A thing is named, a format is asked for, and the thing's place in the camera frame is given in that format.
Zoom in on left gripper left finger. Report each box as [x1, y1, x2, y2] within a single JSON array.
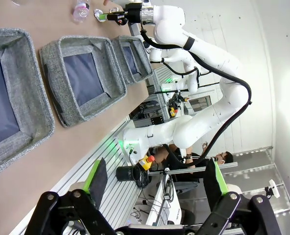
[[24, 158, 119, 235]]

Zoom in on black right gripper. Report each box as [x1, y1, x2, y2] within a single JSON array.
[[99, 2, 142, 24]]

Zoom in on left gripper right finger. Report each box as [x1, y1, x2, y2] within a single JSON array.
[[200, 160, 283, 235]]

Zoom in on white paper ball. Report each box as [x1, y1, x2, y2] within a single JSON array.
[[93, 8, 107, 23]]

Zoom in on aluminium profile bar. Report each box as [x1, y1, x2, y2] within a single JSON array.
[[148, 161, 239, 176]]

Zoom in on black cup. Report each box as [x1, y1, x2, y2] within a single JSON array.
[[116, 165, 143, 182]]

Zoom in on clear bottle purple label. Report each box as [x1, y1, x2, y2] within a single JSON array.
[[72, 0, 91, 24]]

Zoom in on seated man with glasses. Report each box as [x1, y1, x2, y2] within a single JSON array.
[[157, 144, 234, 189]]

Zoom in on yellow emergency stop button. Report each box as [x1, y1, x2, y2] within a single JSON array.
[[138, 155, 156, 171]]

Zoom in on grey fabric basket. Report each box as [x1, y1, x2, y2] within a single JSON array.
[[0, 28, 55, 181], [39, 36, 128, 128], [111, 35, 153, 85]]

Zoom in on white equipment desk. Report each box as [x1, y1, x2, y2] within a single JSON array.
[[145, 175, 185, 227]]

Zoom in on slotted aluminium table frame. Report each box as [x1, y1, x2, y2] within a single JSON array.
[[10, 117, 150, 235]]

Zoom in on white camera on stand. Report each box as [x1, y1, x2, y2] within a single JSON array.
[[264, 179, 281, 199]]

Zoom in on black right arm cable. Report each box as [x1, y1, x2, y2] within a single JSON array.
[[140, 28, 253, 169]]

